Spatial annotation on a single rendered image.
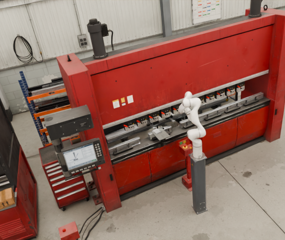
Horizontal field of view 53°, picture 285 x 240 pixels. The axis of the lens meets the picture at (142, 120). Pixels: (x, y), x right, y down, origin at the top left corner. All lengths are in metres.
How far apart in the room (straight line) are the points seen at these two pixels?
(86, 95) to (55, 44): 4.45
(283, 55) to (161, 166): 2.62
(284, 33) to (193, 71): 1.51
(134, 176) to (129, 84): 1.49
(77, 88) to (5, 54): 4.64
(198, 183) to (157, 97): 1.33
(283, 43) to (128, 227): 3.64
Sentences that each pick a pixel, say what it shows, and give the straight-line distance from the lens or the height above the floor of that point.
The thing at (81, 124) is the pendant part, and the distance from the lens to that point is 3.24.
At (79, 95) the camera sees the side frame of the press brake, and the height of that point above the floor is 2.03.
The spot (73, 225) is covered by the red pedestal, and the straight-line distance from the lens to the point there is 3.62.
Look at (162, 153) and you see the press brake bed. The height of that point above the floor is 0.63.
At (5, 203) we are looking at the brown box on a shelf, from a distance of 3.90.
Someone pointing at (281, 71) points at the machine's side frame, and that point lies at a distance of 5.24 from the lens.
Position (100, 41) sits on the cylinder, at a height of 2.52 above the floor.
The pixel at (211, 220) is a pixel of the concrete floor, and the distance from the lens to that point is 4.42.
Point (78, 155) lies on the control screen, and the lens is 3.42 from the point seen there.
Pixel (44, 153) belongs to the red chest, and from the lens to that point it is 4.57.
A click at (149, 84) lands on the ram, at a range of 4.01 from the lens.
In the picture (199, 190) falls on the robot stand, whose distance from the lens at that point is 4.17.
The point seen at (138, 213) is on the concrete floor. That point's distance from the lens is 4.58.
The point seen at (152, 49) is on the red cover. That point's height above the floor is 2.27.
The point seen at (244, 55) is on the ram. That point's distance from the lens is 4.85.
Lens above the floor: 3.43
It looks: 31 degrees down
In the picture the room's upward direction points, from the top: 9 degrees counter-clockwise
